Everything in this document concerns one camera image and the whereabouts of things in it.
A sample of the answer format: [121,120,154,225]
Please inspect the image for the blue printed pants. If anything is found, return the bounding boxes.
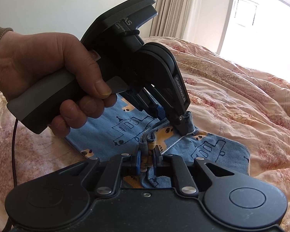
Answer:
[65,95,251,189]

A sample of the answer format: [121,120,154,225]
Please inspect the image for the bright window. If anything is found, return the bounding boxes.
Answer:
[216,0,290,83]

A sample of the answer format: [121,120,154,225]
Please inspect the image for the person's left hand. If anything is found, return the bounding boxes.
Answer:
[0,31,118,137]

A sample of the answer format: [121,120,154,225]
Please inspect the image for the peach floral blanket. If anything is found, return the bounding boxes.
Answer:
[0,36,290,232]

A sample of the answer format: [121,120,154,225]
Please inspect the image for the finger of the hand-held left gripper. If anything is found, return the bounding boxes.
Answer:
[148,65,196,136]
[128,86,165,121]

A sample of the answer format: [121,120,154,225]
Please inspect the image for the beige curtain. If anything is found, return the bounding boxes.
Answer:
[150,0,205,39]

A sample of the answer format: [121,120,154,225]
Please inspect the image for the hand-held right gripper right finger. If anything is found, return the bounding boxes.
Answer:
[153,148,235,195]

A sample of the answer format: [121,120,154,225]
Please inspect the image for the black cable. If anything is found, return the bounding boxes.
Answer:
[5,118,18,232]

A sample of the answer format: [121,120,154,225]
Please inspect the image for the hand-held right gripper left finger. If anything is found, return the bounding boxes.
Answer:
[67,150,142,195]

